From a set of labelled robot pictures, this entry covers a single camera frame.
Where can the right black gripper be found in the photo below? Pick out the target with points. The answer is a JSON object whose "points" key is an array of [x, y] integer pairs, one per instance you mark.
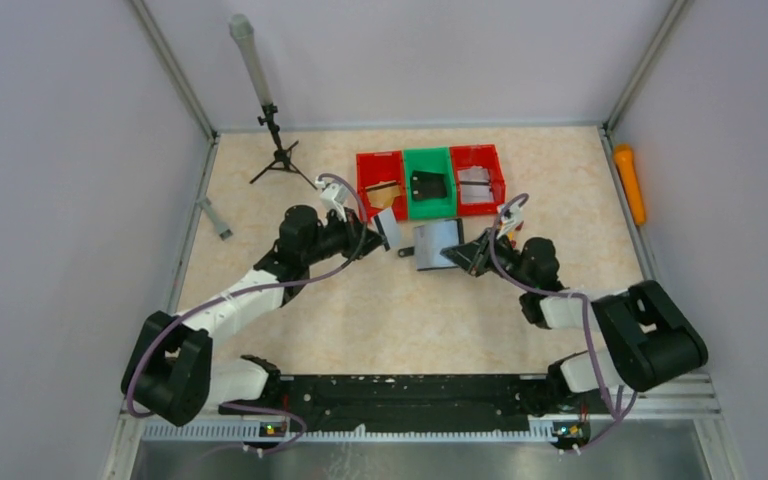
{"points": [[483, 249]]}

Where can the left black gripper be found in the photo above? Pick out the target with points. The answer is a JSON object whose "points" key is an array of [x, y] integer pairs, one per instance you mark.
{"points": [[363, 234]]}

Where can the white credit card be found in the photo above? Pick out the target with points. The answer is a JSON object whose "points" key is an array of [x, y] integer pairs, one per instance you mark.
{"points": [[388, 228]]}

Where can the black leather card holder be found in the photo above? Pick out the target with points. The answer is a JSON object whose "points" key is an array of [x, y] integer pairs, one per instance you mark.
{"points": [[430, 240]]}

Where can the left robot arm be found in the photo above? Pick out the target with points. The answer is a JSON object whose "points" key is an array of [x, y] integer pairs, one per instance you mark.
{"points": [[170, 371]]}

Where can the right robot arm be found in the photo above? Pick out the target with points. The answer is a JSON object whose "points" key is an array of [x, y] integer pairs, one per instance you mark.
{"points": [[648, 339]]}

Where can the gold card in red bin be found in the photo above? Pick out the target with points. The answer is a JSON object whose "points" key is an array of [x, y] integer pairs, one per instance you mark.
{"points": [[383, 195]]}

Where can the grey cards in red bin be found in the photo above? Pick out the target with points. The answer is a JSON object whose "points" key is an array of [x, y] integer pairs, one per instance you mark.
{"points": [[475, 186]]}

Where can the left red plastic bin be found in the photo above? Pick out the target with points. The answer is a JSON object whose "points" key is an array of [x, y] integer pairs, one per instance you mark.
{"points": [[382, 167]]}

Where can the red plastic bin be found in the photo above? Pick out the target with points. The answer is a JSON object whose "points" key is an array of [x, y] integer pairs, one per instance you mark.
{"points": [[382, 167], [485, 156]]}

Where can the green plastic bin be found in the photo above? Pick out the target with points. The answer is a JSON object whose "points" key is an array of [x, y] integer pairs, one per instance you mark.
{"points": [[432, 160]]}

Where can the right red plastic bin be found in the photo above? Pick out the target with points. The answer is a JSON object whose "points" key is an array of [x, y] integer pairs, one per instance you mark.
{"points": [[485, 156]]}

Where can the orange flashlight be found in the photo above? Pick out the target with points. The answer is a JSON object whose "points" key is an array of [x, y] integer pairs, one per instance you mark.
{"points": [[624, 160]]}

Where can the black tripod with grey pole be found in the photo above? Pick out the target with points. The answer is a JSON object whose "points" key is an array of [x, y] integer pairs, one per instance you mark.
{"points": [[243, 34]]}

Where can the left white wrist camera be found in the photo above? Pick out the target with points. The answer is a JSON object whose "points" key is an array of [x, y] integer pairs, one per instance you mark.
{"points": [[333, 196]]}

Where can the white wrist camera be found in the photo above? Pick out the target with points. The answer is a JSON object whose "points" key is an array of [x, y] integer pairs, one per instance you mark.
{"points": [[514, 209], [333, 196]]}

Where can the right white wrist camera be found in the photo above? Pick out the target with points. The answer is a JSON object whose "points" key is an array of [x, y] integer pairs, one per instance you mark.
{"points": [[514, 209]]}

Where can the small grey bracket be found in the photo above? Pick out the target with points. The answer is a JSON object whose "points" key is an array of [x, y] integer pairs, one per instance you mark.
{"points": [[221, 227]]}

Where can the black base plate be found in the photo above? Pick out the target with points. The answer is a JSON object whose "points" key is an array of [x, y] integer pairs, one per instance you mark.
{"points": [[418, 407]]}

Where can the aluminium frame rail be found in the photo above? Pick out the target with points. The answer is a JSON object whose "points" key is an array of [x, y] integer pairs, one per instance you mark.
{"points": [[673, 431]]}

